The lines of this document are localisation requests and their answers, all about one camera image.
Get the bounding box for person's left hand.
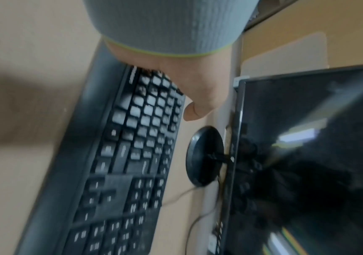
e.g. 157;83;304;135
105;39;232;122

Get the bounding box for black computer monitor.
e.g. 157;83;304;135
214;62;363;255

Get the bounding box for thin black cable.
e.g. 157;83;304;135
162;172;229;255

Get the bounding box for person's left forearm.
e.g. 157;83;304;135
83;0;260;57

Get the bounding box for beige desk partition panel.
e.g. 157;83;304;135
241;31;331;79

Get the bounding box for black computer keyboard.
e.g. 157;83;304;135
14;41;187;255

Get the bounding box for round black monitor stand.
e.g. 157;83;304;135
186;126;234;187

